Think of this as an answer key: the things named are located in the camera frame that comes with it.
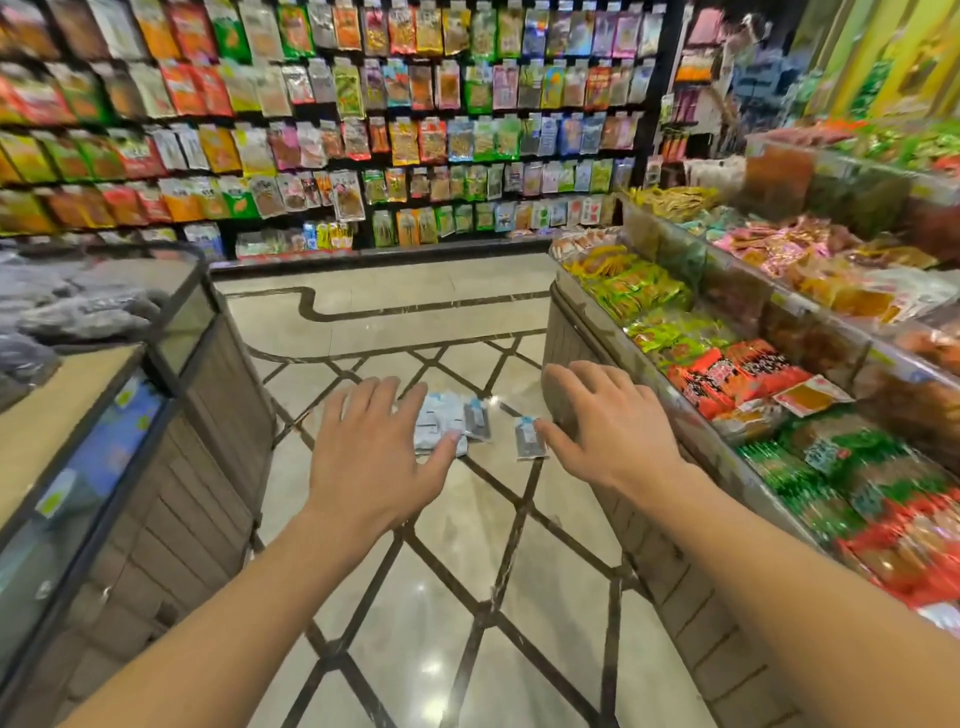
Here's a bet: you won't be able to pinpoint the person's right hand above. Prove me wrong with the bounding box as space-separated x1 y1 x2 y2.
533 361 688 508

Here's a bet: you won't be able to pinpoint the scourer pack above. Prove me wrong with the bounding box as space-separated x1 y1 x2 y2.
513 416 550 461

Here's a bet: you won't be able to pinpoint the person's left forearm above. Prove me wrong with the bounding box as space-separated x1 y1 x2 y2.
59 506 395 728

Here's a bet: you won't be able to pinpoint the pile of dark green snack packets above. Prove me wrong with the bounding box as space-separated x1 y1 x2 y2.
738 425 871 545

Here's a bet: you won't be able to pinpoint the black hanging snack rack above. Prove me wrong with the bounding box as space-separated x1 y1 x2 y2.
0 0 688 271

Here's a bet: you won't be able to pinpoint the pile of orange-red snack packets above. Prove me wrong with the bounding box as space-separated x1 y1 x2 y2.
665 339 813 423

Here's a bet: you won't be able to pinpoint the pile of bright red snack packets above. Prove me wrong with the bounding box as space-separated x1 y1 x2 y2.
833 487 960 610

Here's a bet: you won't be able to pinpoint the pile of orange snack packets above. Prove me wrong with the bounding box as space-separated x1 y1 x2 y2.
549 227 628 262

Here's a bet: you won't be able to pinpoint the person's right forearm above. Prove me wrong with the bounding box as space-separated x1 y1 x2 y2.
622 457 960 728

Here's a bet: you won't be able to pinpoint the person's left hand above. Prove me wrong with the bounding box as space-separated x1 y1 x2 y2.
307 374 463 541

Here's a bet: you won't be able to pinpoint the wooden glass-edged display counter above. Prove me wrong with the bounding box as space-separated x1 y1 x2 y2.
0 239 279 728

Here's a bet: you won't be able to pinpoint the yellow striped pillar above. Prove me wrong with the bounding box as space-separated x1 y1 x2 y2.
787 0 960 125

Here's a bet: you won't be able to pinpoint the wooden acrylic-bin snack stand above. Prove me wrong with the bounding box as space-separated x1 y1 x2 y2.
541 119 960 728

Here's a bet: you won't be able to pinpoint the pile of yellow-green snack packets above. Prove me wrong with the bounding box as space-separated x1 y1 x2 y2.
562 245 693 325

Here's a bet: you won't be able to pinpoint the pile of scourer packets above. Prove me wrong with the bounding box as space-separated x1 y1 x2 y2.
412 389 494 457

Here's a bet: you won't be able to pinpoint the rows of hanging snack pouches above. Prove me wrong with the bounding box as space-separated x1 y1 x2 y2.
0 0 665 253

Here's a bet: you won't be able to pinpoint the pile of dark seed bags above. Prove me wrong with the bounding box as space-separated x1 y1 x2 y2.
0 251 178 391

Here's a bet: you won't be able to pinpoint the pile of yellow stick snacks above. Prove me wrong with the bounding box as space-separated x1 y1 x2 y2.
629 185 721 223

